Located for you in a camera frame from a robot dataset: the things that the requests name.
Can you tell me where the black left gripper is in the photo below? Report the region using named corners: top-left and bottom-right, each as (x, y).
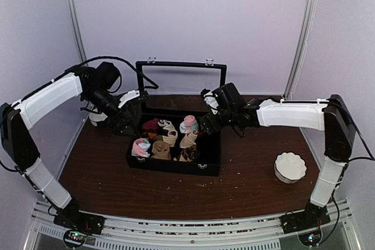
top-left (83, 85), bottom-right (140, 138)

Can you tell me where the black box with glass lid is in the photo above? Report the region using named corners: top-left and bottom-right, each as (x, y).
top-left (125, 56), bottom-right (228, 177)

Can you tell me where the brown tan argyle sock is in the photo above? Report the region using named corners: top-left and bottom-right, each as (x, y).
top-left (174, 147), bottom-right (200, 162)

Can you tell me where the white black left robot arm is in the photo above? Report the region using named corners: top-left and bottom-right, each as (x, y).
top-left (1, 56), bottom-right (148, 231)

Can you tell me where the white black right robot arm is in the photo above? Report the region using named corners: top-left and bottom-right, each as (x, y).
top-left (183, 122), bottom-right (374, 232)

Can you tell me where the dark red rolled sock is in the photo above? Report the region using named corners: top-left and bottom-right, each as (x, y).
top-left (142, 118), bottom-right (159, 139)

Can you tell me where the white bowl left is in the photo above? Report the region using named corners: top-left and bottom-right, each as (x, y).
top-left (88, 112), bottom-right (108, 128)

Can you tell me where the tan rolled sock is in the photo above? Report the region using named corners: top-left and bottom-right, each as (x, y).
top-left (151, 141), bottom-right (171, 160)

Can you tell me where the cream rolled sock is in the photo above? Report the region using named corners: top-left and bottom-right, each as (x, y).
top-left (158, 119), bottom-right (178, 148)

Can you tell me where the pink teal white rolled sock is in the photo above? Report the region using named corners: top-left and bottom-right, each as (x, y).
top-left (179, 115), bottom-right (199, 133)

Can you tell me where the beige rolled sock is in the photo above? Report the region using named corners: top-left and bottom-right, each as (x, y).
top-left (179, 131), bottom-right (198, 149)

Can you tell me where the white scalloped bowl right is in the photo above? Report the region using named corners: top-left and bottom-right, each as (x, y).
top-left (274, 152), bottom-right (307, 184)

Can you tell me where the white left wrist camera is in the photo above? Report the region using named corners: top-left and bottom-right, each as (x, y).
top-left (118, 90), bottom-right (149, 108)

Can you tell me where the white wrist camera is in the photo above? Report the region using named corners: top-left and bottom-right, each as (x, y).
top-left (118, 90), bottom-right (149, 108)
top-left (200, 89), bottom-right (219, 111)

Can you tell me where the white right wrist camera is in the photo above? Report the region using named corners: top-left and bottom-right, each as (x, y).
top-left (200, 89), bottom-right (219, 111)

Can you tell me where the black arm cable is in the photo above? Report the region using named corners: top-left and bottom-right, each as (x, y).
top-left (76, 55), bottom-right (159, 90)

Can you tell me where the aluminium front rail frame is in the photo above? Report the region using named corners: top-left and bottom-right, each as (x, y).
top-left (23, 198), bottom-right (363, 250)

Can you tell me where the aluminium right corner post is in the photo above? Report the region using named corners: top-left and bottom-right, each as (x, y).
top-left (284, 0), bottom-right (317, 100)

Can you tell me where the aluminium corner post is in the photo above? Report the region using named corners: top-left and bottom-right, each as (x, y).
top-left (284, 0), bottom-right (317, 100)
top-left (67, 0), bottom-right (88, 62)

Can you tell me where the aluminium left corner post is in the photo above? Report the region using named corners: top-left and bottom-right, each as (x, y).
top-left (67, 0), bottom-right (88, 62)

